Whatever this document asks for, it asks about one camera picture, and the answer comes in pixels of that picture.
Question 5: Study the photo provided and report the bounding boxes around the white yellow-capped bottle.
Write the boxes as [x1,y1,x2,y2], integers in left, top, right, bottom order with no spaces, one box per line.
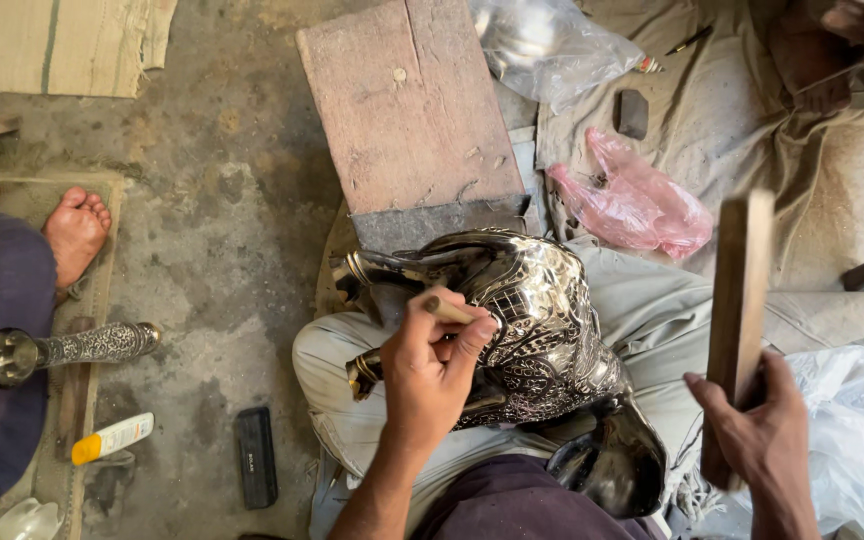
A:
[71,411,156,467]

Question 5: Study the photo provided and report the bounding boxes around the engraved silver metal vessel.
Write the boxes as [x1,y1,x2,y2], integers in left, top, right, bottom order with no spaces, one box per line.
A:
[329,228,669,520]

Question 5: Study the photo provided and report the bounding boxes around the person's right hand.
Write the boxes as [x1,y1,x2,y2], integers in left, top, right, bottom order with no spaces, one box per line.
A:
[684,351,817,490]

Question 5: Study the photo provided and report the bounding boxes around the person's purple shirt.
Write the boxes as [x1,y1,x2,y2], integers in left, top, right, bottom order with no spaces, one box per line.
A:
[411,453,669,540]

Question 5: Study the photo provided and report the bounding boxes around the wooden mallet stick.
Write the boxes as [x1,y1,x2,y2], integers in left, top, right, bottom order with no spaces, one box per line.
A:
[699,189,777,492]

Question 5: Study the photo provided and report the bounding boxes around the thin metal wire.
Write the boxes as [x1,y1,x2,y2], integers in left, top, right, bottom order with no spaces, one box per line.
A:
[795,63,864,98]

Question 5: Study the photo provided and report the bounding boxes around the small metal engraving chisel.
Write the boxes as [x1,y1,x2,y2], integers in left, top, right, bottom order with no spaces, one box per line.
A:
[423,295,477,326]

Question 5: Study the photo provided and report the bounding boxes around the clear plastic container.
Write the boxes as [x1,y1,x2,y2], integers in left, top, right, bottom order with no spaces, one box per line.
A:
[0,498,66,540]

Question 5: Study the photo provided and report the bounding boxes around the pink plastic bag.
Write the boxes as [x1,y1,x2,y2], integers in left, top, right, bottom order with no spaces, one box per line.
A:
[546,126,715,261]

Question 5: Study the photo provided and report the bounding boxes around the person's left hand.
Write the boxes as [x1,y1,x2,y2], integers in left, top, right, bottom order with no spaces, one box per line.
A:
[380,285,501,445]

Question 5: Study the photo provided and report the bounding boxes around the striped woven mat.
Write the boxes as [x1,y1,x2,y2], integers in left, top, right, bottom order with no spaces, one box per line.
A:
[0,0,179,99]

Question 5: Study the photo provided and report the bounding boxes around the clear plastic bag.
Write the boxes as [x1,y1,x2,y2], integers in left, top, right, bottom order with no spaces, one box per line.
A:
[468,0,647,115]

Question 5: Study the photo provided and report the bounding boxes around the white plastic bag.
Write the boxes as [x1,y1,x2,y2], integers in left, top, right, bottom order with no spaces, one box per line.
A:
[730,344,864,540]

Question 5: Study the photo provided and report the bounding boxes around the dark sharpening stone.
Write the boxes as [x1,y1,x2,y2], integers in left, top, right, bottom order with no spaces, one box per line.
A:
[612,88,651,142]

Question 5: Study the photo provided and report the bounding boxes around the person's beige trousers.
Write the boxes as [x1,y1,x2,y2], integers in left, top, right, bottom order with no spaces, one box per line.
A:
[291,236,864,540]

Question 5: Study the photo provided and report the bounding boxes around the worn wooden block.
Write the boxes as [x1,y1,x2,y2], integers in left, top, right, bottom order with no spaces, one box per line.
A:
[295,0,532,254]

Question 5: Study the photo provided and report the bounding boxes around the thin dark pencil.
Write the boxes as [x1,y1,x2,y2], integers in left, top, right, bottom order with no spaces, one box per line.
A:
[664,25,714,57]

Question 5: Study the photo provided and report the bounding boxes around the beige floor cloth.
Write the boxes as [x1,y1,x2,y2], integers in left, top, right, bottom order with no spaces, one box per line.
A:
[535,0,864,357]

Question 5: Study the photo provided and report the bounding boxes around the black rectangular case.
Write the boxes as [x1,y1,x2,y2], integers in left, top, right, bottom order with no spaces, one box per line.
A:
[234,406,280,511]

